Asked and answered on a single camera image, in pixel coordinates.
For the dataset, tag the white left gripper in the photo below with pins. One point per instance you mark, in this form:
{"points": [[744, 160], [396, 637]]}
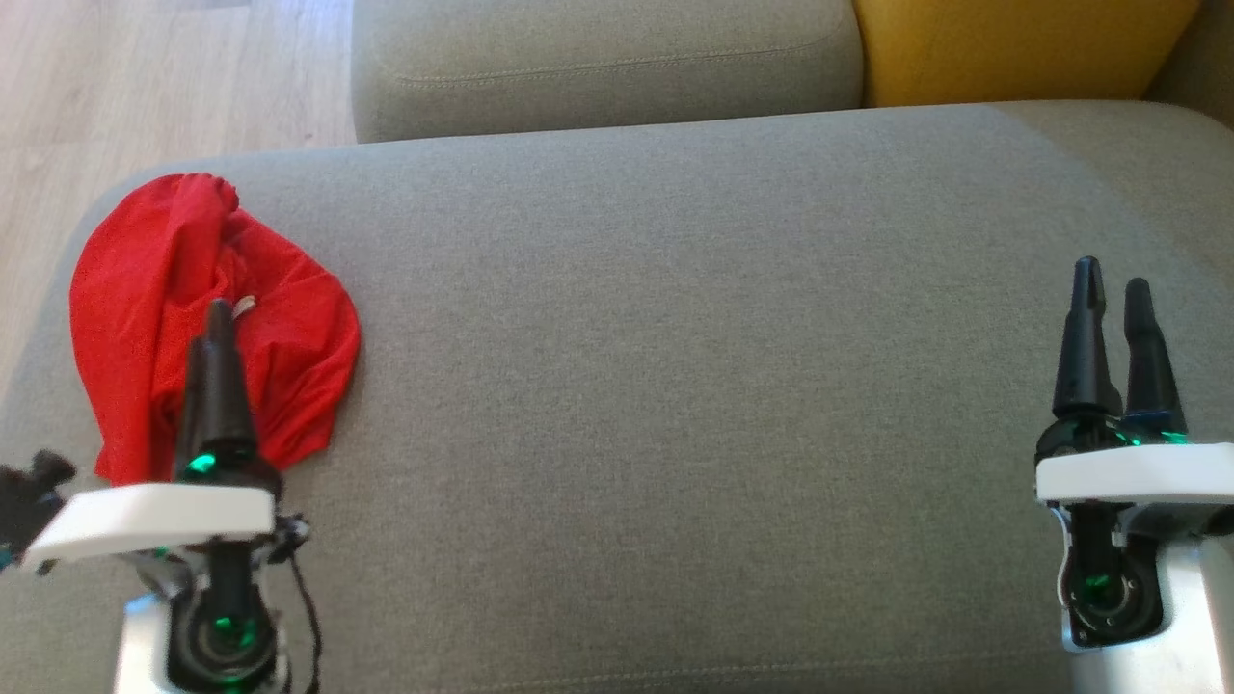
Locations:
{"points": [[154, 516]]}

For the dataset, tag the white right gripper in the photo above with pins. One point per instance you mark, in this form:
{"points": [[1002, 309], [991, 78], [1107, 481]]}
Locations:
{"points": [[1128, 477]]}

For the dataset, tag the red shorts with white trim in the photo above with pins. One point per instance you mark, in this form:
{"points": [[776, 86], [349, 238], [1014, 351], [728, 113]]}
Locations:
{"points": [[125, 318]]}

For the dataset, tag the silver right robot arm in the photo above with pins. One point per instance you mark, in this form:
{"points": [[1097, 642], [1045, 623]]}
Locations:
{"points": [[1200, 617]]}

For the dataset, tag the yellow sofa cushion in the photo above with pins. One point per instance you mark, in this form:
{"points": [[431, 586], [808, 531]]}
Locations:
{"points": [[1012, 48]]}

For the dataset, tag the grey sofa seat cushion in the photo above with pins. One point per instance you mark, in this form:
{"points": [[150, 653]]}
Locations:
{"points": [[675, 386]]}

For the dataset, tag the grey sofa back cushion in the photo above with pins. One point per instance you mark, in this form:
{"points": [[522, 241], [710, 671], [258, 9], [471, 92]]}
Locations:
{"points": [[598, 58]]}

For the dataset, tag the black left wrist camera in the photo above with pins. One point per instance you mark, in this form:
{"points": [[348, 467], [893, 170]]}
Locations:
{"points": [[29, 496]]}

